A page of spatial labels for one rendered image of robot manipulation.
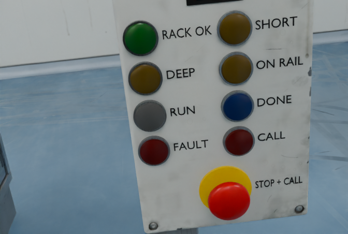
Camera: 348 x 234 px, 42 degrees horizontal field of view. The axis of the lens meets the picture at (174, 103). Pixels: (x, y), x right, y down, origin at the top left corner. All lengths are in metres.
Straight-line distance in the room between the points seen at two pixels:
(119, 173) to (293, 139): 2.01
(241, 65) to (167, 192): 0.15
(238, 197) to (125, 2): 0.20
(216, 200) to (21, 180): 2.17
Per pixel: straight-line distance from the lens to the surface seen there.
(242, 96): 0.41
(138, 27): 0.38
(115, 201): 2.20
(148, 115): 0.41
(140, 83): 0.39
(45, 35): 4.16
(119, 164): 2.49
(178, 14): 0.39
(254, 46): 0.40
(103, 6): 4.04
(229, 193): 0.43
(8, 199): 2.21
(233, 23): 0.39
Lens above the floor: 1.23
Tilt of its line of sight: 23 degrees down
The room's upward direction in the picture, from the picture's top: 5 degrees counter-clockwise
